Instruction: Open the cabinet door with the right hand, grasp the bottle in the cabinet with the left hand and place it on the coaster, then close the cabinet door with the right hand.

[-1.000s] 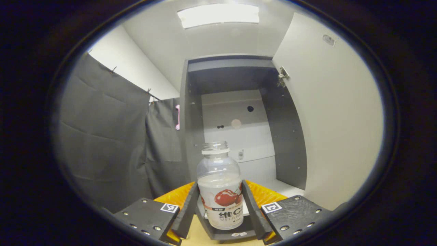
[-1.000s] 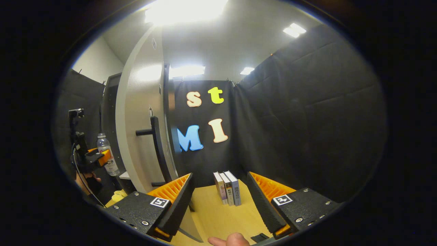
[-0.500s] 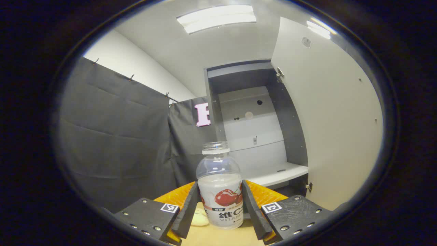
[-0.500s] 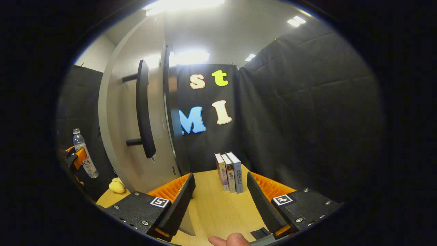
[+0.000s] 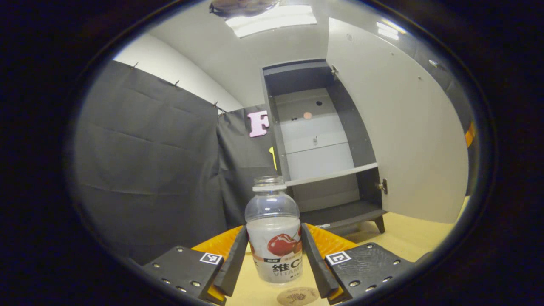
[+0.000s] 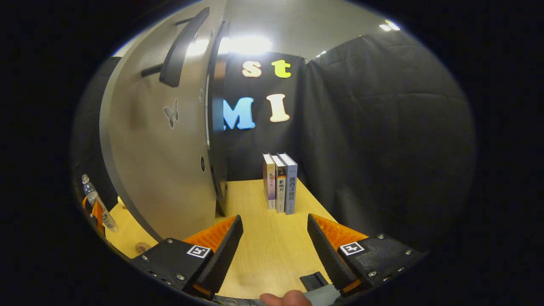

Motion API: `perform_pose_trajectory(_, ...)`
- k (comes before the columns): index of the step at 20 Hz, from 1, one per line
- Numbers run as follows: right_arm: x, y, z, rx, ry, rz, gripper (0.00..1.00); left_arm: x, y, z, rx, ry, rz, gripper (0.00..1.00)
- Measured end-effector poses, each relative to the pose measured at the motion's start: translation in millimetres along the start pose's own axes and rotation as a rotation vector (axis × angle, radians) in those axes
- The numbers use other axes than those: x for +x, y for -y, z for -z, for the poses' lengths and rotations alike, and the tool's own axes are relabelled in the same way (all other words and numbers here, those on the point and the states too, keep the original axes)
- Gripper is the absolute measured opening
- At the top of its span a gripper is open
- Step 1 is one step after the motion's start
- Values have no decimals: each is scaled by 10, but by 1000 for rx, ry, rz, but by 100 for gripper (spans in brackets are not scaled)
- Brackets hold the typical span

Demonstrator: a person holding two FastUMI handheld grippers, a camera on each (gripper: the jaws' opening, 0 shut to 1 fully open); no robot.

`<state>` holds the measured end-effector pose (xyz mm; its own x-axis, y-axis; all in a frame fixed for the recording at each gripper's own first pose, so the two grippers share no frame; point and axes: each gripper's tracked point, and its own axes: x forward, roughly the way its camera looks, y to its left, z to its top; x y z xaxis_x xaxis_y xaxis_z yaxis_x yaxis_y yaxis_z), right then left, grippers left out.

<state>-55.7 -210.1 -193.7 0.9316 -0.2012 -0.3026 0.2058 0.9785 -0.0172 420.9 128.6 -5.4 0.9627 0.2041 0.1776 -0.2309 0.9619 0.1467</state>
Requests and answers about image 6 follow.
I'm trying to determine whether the white spine book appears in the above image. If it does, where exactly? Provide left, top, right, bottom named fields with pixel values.
left=270, top=154, right=288, bottom=214

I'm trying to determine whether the black backdrop cloth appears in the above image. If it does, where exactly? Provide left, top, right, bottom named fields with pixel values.
left=70, top=30, right=476, bottom=251

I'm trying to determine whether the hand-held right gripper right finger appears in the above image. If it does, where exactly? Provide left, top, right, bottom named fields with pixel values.
left=306, top=213, right=428, bottom=298

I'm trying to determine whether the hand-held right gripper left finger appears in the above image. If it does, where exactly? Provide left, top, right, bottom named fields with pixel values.
left=130, top=215, right=244, bottom=300

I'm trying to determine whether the light grey cabinet door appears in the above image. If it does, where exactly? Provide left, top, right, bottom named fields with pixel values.
left=99, top=0, right=213, bottom=241

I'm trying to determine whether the clear plastic bottle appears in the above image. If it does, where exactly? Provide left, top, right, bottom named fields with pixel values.
left=81, top=173, right=119, bottom=233

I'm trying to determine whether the brown pink spine book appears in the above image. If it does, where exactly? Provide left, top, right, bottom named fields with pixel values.
left=262, top=153, right=277, bottom=210

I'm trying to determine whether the black cabinet door handle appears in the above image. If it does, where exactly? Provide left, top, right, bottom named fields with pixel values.
left=140, top=6, right=211, bottom=88

